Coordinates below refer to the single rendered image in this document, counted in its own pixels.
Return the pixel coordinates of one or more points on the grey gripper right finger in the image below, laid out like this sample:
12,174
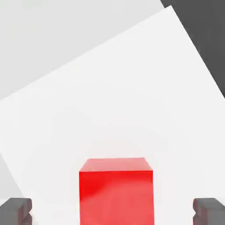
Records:
211,211

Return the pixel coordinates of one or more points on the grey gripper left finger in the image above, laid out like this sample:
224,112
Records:
12,211

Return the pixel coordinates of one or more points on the small red cube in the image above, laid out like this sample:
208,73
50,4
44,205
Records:
116,193

